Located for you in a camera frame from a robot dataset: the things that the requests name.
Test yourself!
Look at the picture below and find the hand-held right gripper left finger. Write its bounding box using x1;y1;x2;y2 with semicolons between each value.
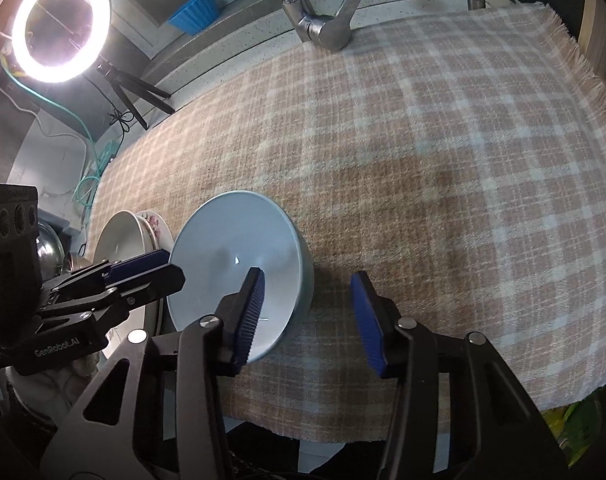
43;266;266;480

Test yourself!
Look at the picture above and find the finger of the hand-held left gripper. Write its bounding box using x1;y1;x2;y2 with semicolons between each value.
38;262;186;326
50;249;173;291

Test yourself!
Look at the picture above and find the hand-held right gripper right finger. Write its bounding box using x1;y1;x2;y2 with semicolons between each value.
350;270;568;480

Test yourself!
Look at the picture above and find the plain white plate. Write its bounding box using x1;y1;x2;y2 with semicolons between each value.
92;210;156;346

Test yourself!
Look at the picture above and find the floral ceramic plate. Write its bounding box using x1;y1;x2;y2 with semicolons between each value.
136;210;175;261

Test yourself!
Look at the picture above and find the pale blue ceramic bowl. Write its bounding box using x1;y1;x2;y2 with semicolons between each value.
165;189;315;365

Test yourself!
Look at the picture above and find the large stainless steel bowl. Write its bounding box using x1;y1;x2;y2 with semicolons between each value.
36;220;66;281

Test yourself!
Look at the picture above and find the beige checked cloth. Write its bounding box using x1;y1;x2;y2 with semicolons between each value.
90;2;606;443

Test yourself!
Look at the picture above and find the black tripod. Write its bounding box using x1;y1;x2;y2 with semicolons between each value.
96;57;176;131

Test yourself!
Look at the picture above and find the green plastic bag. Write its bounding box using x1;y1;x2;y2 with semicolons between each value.
540;390;604;456

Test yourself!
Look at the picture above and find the steel kitchen faucet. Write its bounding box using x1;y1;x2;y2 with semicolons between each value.
260;0;371;52

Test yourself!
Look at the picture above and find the teal cable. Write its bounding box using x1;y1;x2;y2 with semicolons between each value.
3;55;116;211

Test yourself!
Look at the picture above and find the ring light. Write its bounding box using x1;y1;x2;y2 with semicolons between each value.
10;0;111;84

